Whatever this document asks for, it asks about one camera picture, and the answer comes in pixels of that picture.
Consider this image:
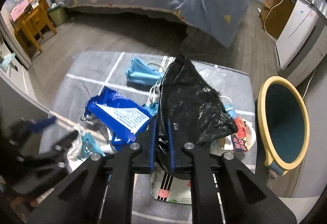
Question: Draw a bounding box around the grey rug with white lines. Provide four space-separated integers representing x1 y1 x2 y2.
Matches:
39 52 254 223

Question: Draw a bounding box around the yellow teal trash bin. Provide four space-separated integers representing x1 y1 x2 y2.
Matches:
255 76 310 176

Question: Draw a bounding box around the wooden chair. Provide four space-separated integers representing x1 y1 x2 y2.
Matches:
14 0 57 54

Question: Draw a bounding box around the white green medicine box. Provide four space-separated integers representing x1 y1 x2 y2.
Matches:
150 167 192 205

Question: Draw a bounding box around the black plastic trash bag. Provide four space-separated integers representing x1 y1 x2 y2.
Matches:
156 55 238 180

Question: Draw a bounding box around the wooden bedside cabinet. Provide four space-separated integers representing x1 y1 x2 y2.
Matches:
259 0 295 39

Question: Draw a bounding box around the blue wet wipes package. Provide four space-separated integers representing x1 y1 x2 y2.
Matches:
82 87 153 151

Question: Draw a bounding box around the light blue face mask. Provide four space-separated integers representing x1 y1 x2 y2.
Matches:
125 57 164 86

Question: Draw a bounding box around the red white snack wrapper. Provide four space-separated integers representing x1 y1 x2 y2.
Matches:
218 117 257 153

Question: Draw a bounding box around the white air purifier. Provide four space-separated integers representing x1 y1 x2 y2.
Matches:
275 0 326 86

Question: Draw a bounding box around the green waste basket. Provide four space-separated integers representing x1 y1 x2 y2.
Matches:
47 5 68 26

